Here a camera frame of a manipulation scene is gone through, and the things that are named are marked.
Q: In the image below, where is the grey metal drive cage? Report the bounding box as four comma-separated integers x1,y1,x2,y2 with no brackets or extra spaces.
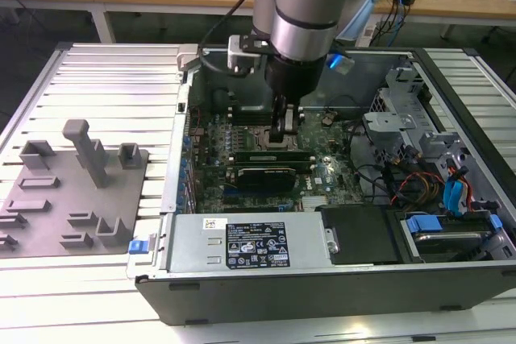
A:
360,65,472,184

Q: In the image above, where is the blue flat wire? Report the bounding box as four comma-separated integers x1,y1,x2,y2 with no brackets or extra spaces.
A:
443,160,471,220

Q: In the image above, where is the CPU socket with CPU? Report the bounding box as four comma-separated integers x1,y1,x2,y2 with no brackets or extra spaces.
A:
245,124,307,151

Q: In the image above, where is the silver power supply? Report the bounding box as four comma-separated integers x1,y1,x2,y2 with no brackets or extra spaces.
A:
155,211,338,276

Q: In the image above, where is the black graphics card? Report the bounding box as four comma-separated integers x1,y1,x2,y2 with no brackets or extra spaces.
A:
235,163,298,191

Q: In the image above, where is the black PC case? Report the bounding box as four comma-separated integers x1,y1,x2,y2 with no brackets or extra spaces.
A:
127,46,516,327

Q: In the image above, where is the black RAM slot bank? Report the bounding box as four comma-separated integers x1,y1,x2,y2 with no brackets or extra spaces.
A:
227,97,306,126
227,150,318,172

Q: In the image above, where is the black flat drive cover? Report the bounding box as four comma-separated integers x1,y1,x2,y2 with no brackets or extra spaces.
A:
314,205,404,267

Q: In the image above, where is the green motherboard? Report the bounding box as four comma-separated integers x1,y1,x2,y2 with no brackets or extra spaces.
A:
183,108,364,214

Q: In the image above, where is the white case latch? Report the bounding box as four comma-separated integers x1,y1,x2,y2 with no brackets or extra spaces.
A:
176,44,201,73

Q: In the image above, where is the red yellow wire bundle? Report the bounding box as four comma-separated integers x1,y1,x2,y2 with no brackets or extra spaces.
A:
393,172,443,204

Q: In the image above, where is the silver chipset heatsink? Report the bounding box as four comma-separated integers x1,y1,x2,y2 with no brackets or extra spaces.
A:
300,195,328,211

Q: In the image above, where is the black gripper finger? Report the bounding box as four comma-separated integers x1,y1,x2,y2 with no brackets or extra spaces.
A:
285,104,302,138
270,94,288,144

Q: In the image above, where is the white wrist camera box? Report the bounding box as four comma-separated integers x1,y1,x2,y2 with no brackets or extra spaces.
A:
227,34,270,75

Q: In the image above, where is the grey parts rack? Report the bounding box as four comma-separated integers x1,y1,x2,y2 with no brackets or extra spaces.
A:
0,119,149,259

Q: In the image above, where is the hard disk in blue carrier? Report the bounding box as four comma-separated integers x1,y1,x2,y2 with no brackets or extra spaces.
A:
397,214,503,264

